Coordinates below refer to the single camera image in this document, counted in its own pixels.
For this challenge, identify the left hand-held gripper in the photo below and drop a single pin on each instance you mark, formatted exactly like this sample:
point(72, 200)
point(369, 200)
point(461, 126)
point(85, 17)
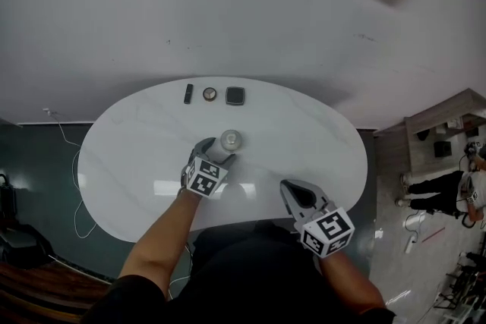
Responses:
point(205, 178)

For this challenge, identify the white kidney-shaped table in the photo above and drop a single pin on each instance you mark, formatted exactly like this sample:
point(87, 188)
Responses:
point(152, 163)

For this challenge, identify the white wall plug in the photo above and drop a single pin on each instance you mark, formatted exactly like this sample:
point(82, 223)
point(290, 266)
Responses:
point(48, 111)

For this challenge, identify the person's black clothing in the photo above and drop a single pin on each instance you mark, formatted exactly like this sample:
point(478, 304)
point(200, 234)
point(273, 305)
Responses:
point(247, 277)

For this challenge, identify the small round tin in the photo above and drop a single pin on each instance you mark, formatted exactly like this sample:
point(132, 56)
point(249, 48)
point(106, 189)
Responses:
point(210, 94)

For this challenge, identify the grey cylindrical cup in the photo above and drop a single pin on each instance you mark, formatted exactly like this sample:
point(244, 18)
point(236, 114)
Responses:
point(231, 139)

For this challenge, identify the grey wooden shelf unit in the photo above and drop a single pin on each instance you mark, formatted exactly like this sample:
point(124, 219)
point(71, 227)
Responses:
point(425, 140)

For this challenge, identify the person's left forearm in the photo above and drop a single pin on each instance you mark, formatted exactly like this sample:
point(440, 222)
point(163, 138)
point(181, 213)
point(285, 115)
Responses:
point(159, 239)

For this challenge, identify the white floor power strip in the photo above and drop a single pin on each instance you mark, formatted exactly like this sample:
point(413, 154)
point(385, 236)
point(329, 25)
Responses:
point(410, 244)

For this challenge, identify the dark wooden furniture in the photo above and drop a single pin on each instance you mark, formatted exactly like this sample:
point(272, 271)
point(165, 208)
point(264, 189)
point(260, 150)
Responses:
point(45, 296)

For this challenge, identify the black lipstick tube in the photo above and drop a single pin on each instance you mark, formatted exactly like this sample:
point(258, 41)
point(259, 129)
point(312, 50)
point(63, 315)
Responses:
point(188, 94)

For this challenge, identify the black square compact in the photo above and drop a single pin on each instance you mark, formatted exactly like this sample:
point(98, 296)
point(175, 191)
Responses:
point(235, 95)

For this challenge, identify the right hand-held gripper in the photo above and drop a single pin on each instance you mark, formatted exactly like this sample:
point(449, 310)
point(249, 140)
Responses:
point(324, 229)

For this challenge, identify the person's right forearm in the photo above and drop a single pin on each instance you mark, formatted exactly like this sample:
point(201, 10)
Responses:
point(349, 284)

